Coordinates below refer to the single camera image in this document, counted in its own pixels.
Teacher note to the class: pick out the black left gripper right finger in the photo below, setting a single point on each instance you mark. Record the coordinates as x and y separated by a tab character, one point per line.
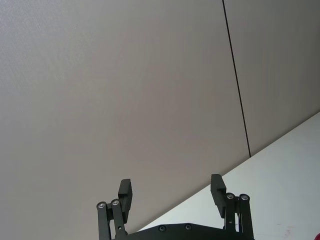
218	197

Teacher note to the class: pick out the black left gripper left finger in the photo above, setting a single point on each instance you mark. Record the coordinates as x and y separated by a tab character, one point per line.
124	200

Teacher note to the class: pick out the dark red object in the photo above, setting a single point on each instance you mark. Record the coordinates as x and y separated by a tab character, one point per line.
317	237

